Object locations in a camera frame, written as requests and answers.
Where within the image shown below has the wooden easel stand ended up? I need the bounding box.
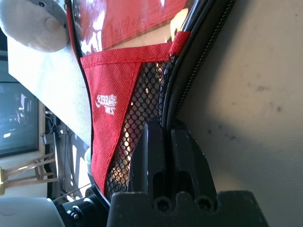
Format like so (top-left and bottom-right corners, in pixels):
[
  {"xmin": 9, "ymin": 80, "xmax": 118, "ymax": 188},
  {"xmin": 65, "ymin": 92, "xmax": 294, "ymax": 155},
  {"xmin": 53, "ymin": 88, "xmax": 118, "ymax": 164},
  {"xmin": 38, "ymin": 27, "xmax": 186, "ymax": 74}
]
[{"xmin": 0, "ymin": 152, "xmax": 59, "ymax": 193}]

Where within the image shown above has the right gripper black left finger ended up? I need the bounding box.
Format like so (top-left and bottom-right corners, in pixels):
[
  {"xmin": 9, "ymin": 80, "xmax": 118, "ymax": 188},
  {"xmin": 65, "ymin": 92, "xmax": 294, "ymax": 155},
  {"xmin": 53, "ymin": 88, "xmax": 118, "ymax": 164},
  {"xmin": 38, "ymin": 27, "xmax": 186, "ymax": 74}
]
[{"xmin": 127, "ymin": 119, "xmax": 169, "ymax": 201}]

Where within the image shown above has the grey white plush toy charm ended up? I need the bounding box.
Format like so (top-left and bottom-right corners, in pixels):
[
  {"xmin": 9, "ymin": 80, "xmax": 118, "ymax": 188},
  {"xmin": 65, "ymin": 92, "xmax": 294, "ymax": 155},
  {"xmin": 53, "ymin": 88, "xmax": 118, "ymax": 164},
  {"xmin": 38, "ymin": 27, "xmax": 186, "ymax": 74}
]
[{"xmin": 0, "ymin": 0, "xmax": 69, "ymax": 53}]

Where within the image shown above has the red black paddle case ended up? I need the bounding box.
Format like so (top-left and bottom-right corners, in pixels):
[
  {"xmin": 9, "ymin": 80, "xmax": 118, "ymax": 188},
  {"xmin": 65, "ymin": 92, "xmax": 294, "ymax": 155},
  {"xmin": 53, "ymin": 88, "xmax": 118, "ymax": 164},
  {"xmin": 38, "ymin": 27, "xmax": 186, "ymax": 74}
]
[{"xmin": 65, "ymin": 0, "xmax": 237, "ymax": 198}]

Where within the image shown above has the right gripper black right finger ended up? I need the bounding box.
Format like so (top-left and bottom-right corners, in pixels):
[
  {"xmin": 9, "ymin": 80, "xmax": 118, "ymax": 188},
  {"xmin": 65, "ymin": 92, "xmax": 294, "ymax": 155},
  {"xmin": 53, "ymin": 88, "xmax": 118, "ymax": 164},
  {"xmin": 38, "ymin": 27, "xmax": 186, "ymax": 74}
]
[{"xmin": 169, "ymin": 120, "xmax": 218, "ymax": 197}]

